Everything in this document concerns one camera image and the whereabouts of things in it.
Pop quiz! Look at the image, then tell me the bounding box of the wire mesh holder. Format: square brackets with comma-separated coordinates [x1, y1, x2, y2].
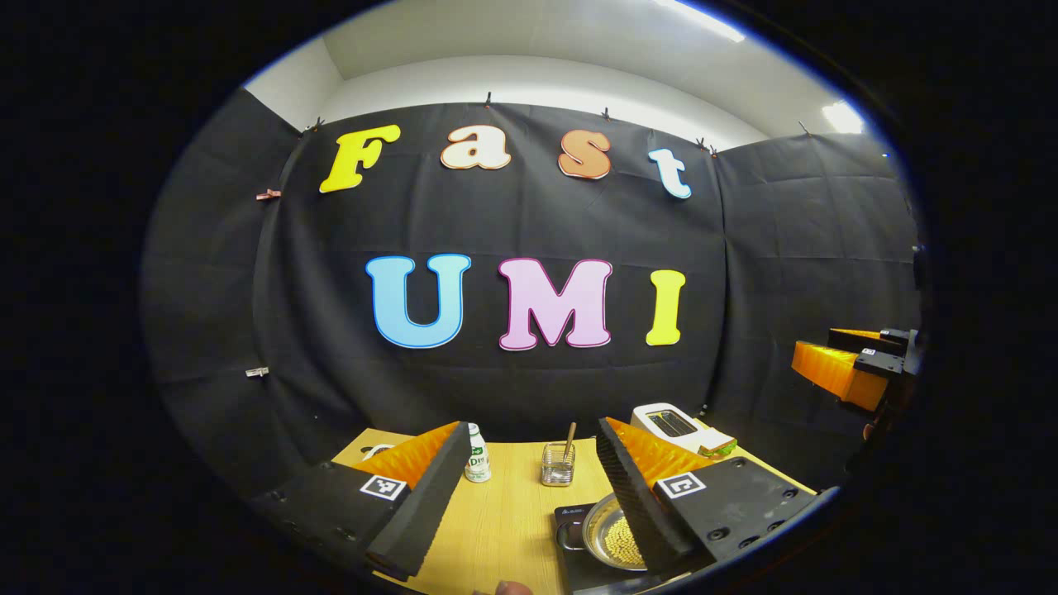
[541, 442, 577, 487]

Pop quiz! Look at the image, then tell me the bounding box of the black induction cooktop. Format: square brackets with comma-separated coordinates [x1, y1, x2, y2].
[552, 500, 662, 594]

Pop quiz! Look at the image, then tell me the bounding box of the small ceiling light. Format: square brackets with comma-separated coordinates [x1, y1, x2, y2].
[822, 99, 865, 135]

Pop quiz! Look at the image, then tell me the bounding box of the white toaster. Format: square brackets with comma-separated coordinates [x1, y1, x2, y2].
[631, 402, 713, 454]

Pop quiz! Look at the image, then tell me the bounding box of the white drink bottle green label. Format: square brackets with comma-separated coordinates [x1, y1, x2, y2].
[465, 423, 492, 483]

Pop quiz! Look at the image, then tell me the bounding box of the row of dark cloth clips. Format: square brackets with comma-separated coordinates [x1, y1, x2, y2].
[307, 91, 815, 159]

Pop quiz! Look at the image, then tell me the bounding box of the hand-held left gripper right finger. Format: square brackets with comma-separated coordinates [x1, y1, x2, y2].
[595, 417, 840, 578]

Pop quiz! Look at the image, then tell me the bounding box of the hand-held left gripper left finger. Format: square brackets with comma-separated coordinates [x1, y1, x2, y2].
[248, 421, 472, 581]

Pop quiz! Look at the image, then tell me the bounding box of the heap of yellow beans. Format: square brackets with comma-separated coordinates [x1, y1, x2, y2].
[603, 537, 646, 569]

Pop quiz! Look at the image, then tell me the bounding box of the steel pot with black handle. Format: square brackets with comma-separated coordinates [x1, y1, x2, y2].
[558, 493, 650, 573]

